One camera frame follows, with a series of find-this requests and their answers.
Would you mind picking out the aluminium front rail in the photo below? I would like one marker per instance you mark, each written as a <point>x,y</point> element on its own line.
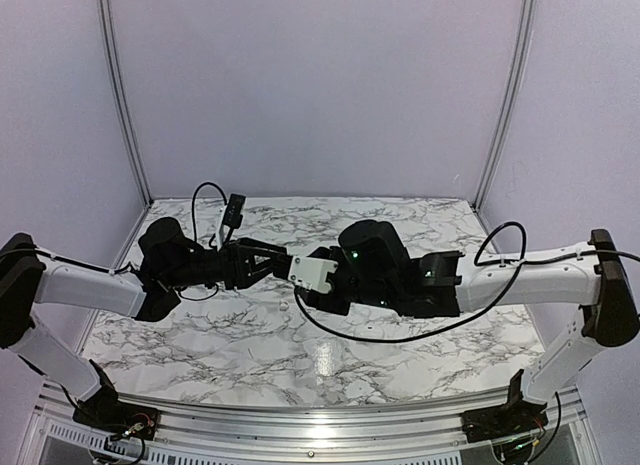
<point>417,432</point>

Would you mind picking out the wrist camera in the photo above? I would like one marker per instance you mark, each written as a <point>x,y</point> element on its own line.
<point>230,219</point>
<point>311,273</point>

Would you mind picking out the aluminium corner post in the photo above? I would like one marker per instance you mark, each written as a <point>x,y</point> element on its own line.
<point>509,100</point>
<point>122,108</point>

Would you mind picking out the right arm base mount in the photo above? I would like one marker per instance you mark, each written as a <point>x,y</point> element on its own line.
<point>515,416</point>

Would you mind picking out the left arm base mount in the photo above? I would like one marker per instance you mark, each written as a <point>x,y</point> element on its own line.
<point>106,411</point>

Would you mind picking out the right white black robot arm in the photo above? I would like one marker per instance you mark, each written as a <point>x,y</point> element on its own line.
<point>371,266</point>

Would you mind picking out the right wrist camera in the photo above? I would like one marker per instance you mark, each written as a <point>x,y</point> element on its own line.
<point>311,273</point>

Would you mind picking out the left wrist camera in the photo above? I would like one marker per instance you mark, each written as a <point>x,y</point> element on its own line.
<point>230,219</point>

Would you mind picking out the right aluminium corner post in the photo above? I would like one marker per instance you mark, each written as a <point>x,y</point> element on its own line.
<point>509,100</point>

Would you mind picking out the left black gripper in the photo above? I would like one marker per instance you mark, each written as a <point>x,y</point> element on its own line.
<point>239,265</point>

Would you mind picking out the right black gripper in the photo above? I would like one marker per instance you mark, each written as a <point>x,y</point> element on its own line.
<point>315,299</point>

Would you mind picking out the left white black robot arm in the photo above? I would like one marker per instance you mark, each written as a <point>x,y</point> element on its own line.
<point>171,263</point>

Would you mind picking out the left aluminium corner post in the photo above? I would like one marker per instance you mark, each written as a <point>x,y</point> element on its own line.
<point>122,108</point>

